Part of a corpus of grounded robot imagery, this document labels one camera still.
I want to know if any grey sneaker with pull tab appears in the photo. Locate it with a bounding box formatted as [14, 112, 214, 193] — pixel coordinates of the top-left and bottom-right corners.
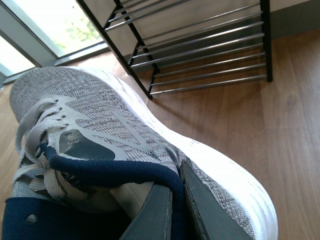
[2, 67, 278, 240]

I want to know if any black metal shoe rack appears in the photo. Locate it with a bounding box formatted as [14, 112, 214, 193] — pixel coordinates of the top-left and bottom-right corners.
[78, 0, 273, 98]

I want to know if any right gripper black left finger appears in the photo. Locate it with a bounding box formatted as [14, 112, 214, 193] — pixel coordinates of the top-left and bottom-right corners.
[121, 184, 173, 240]

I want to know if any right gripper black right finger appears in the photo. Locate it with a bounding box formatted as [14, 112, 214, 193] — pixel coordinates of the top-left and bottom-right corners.
[180, 161, 251, 240]

